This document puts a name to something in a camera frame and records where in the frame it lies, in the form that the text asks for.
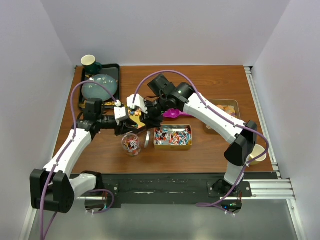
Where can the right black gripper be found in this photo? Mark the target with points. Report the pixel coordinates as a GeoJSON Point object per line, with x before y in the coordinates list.
{"type": "Point", "coordinates": [150, 120]}

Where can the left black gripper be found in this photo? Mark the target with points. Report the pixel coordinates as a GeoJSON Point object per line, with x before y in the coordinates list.
{"type": "Point", "coordinates": [124, 127]}

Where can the white jar lid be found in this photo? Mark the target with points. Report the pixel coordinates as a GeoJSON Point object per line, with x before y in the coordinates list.
{"type": "Point", "coordinates": [147, 139]}

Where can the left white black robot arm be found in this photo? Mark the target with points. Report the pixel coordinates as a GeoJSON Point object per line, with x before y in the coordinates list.
{"type": "Point", "coordinates": [51, 188]}

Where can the magenta plastic scoop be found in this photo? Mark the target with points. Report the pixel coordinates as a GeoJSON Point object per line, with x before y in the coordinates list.
{"type": "Point", "coordinates": [175, 113]}

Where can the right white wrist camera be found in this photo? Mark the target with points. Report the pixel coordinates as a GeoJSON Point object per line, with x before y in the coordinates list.
{"type": "Point", "coordinates": [136, 102]}

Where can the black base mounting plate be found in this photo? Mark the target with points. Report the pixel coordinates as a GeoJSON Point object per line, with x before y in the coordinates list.
{"type": "Point", "coordinates": [162, 188]}

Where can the clear glass jar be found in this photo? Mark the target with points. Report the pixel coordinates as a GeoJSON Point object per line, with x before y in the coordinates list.
{"type": "Point", "coordinates": [131, 144]}

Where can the yellow mug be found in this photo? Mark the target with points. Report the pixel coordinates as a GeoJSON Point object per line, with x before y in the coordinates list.
{"type": "Point", "coordinates": [257, 150]}

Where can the black serving tray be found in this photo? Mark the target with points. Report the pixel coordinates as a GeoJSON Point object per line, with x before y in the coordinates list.
{"type": "Point", "coordinates": [112, 70]}

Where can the gold tin of star candies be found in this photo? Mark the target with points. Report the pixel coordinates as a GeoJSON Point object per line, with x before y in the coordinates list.
{"type": "Point", "coordinates": [133, 124]}

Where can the gold fork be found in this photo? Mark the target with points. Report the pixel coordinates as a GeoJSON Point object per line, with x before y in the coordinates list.
{"type": "Point", "coordinates": [106, 105]}

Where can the dark green mug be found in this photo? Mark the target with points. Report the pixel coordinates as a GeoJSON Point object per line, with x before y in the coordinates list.
{"type": "Point", "coordinates": [91, 66]}

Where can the gold tin of lollipops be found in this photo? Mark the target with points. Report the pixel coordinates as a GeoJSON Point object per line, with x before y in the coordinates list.
{"type": "Point", "coordinates": [173, 137]}

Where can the aluminium frame rail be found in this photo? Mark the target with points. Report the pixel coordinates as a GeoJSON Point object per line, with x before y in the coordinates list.
{"type": "Point", "coordinates": [257, 188]}

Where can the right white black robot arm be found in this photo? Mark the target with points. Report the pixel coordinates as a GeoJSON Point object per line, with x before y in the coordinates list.
{"type": "Point", "coordinates": [240, 135]}

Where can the gold tin of gummy candies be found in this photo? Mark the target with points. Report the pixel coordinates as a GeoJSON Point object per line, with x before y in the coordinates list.
{"type": "Point", "coordinates": [229, 106]}

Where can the teal ceramic plate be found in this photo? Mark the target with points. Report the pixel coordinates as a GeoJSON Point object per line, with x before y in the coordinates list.
{"type": "Point", "coordinates": [90, 90]}

